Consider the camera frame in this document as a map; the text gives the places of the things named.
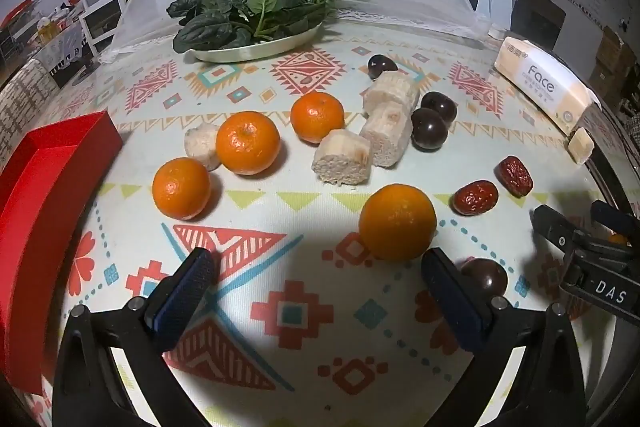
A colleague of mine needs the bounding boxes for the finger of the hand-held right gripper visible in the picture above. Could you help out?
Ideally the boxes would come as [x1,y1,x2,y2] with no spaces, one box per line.
[531,205,584,259]
[591,200,638,236]

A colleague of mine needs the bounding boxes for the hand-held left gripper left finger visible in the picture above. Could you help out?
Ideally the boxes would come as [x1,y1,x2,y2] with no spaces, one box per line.
[52,247,221,427]

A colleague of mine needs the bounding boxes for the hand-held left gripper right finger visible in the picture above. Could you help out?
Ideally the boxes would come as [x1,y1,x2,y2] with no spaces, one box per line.
[420,248,588,427]

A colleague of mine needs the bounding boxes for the dark brown chestnut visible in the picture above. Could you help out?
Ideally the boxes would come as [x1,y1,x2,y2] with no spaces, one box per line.
[460,258,509,299]
[410,108,449,152]
[420,91,458,125]
[368,55,399,82]

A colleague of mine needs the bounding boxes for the red jujube date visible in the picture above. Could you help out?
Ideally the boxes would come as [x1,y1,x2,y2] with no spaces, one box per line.
[454,180,500,218]
[496,155,535,198]

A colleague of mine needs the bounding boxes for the orange mandarin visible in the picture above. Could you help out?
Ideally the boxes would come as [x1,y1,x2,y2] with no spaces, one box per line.
[152,158,212,221]
[216,112,282,176]
[291,92,346,144]
[359,183,437,263]

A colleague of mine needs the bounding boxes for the peeled sugarcane chunk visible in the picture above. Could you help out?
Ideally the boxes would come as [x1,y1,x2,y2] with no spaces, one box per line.
[312,129,373,186]
[362,72,420,116]
[360,101,414,168]

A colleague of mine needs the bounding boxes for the red rectangular box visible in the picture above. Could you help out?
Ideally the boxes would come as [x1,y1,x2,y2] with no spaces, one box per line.
[0,111,123,395]

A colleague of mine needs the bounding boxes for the small cream sugarcane block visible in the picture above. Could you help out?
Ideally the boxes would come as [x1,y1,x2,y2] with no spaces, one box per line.
[567,128,595,166]

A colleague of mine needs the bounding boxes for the patterned tablecloth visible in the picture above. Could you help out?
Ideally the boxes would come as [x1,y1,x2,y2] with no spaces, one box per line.
[0,7,631,427]

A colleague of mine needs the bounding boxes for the cream tissue pack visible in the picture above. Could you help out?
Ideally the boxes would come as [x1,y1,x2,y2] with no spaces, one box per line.
[494,36,603,135]

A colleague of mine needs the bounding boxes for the small peeled sugarcane piece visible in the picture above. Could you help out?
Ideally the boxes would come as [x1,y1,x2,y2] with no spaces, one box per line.
[184,124,223,172]

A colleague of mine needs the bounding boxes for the brown cardboard boxes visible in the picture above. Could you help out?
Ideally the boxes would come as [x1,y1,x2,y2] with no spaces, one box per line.
[592,27,640,118]

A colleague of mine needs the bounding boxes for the black cabinet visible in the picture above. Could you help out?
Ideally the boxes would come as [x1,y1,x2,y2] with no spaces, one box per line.
[505,0,568,50]

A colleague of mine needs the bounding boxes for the white appliance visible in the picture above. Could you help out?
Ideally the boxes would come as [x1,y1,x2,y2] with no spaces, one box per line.
[450,0,516,32]

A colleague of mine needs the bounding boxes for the pale oval plate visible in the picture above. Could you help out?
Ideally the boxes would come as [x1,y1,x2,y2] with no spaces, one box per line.
[187,19,326,64]

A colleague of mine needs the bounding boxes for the green spinach leaves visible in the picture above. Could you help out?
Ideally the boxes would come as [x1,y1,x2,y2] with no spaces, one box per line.
[166,0,337,54]

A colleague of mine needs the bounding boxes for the cluttered shelf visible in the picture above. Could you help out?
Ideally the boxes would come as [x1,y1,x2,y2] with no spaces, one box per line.
[0,0,88,88]

